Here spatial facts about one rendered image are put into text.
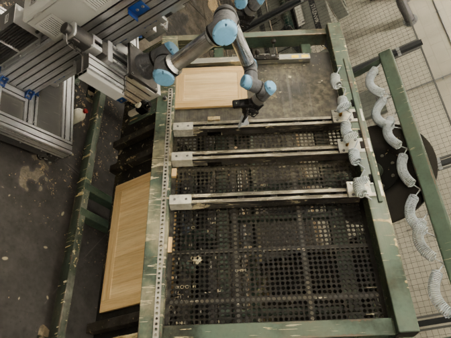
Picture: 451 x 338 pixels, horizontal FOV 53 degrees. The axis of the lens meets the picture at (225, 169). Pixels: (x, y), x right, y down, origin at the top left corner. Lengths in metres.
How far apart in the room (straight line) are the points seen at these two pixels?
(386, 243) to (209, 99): 1.45
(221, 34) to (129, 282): 1.54
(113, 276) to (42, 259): 0.45
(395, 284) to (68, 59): 2.14
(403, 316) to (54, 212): 2.19
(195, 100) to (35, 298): 1.58
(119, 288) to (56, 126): 1.13
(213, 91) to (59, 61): 1.00
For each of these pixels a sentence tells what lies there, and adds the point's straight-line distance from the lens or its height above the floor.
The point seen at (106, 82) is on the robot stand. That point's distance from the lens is 2.47.
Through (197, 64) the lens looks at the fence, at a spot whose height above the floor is 1.03.
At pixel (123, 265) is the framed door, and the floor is 0.41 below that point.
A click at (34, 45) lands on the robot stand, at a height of 0.58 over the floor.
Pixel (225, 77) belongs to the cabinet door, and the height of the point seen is 1.19.
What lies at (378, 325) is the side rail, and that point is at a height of 1.79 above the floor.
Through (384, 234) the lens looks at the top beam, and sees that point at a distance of 2.50.
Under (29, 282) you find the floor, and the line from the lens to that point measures 2.97.
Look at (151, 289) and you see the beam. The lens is 2.38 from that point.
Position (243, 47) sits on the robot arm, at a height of 1.60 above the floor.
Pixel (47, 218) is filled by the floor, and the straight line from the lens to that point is 3.15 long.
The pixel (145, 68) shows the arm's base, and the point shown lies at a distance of 2.56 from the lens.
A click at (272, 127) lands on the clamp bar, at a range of 2.84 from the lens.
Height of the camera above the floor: 2.35
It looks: 26 degrees down
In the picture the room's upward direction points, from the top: 69 degrees clockwise
